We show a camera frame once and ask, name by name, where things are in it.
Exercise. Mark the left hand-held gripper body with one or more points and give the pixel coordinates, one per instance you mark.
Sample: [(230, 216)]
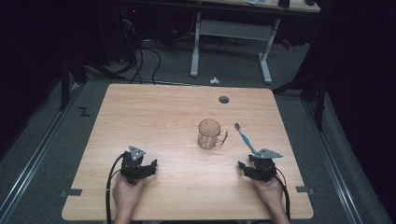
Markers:
[(132, 169)]

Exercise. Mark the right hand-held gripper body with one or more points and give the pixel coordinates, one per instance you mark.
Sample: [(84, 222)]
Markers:
[(266, 169)]

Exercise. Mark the blue toothbrush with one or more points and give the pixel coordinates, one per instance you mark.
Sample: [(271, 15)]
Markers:
[(246, 140)]

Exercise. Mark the clear glass mug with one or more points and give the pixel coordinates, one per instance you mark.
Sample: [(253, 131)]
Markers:
[(209, 133)]

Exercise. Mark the person's right hand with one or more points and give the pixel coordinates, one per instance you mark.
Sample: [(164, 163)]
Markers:
[(271, 193)]

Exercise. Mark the person's left hand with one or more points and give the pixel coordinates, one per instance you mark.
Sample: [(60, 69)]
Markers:
[(126, 194)]

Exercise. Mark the grey tape strip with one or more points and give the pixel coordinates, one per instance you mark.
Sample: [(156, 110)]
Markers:
[(305, 190), (71, 192)]

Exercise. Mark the grey round table grommet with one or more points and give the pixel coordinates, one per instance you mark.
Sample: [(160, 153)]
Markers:
[(223, 99)]

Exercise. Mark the black tape floor mark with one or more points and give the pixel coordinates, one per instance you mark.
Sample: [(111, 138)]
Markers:
[(84, 112)]

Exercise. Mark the black metal stand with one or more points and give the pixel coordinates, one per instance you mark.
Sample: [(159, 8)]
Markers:
[(64, 87), (320, 105)]

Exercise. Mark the white crumpled paper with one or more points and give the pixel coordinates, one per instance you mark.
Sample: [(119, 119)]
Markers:
[(214, 81)]

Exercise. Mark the red object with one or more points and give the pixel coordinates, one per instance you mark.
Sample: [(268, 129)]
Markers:
[(287, 44)]

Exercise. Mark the white-legged wooden desk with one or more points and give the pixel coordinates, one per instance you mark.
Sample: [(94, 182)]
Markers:
[(233, 29)]

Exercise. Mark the small black device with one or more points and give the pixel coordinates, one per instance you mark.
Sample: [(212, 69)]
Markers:
[(284, 3)]

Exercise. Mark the metal floor rail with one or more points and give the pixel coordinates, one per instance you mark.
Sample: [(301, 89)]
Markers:
[(34, 158), (334, 168)]

